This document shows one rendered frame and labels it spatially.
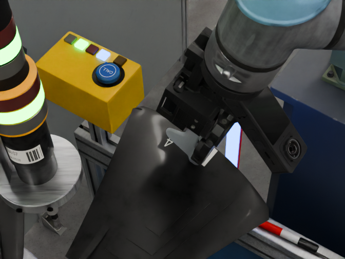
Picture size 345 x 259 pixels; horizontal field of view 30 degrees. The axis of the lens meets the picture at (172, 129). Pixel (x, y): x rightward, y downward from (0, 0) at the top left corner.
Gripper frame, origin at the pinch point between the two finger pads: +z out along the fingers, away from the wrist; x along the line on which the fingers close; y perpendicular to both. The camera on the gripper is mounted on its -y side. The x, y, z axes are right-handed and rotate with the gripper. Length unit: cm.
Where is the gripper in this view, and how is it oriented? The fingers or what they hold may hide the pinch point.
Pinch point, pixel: (202, 157)
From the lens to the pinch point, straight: 82.1
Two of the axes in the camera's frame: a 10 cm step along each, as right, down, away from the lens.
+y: -8.1, -5.9, 0.9
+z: -2.2, 4.5, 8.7
